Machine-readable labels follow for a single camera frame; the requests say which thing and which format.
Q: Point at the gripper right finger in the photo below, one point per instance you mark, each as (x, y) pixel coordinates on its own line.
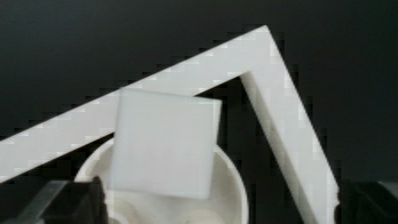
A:
(368, 203)

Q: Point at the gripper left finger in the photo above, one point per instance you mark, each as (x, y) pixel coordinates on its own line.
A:
(66, 204)

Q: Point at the white round stool seat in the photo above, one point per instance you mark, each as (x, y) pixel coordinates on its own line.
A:
(139, 208)

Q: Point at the white stool leg with tag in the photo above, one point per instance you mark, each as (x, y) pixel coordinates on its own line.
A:
(164, 144)

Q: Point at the white L-shaped fence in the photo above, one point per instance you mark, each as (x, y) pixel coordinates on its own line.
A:
(244, 59)

